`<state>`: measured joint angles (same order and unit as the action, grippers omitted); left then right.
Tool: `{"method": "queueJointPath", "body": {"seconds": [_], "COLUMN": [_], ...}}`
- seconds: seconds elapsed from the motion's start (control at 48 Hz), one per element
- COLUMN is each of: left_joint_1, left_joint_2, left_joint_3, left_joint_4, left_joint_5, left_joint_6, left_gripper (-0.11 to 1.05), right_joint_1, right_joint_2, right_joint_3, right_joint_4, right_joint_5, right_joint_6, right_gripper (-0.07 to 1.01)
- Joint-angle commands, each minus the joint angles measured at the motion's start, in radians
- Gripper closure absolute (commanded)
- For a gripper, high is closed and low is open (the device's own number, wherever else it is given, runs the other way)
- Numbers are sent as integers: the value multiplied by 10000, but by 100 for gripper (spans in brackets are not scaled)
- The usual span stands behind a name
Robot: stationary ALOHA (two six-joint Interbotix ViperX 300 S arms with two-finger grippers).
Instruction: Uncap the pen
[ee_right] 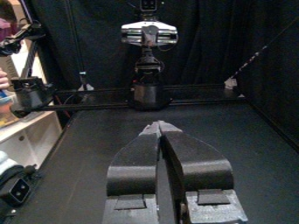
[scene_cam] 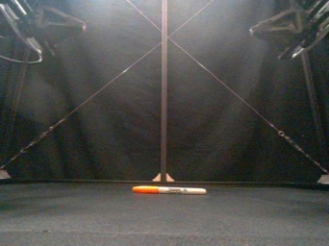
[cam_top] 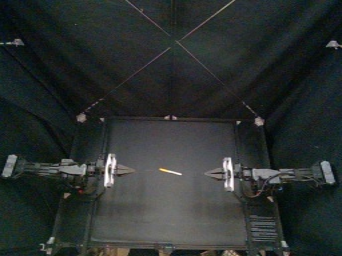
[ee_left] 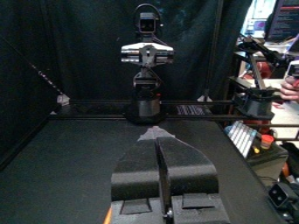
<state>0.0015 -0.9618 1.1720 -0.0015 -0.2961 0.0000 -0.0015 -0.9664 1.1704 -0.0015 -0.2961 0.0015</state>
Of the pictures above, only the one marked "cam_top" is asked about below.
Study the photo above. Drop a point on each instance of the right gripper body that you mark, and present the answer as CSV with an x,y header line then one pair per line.
x,y
229,174

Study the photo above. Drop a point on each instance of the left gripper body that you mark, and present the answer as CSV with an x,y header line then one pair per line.
x,y
110,170

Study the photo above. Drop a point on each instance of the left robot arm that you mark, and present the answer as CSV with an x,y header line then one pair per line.
x,y
54,169

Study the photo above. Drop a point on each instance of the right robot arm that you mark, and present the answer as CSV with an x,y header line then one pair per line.
x,y
285,174

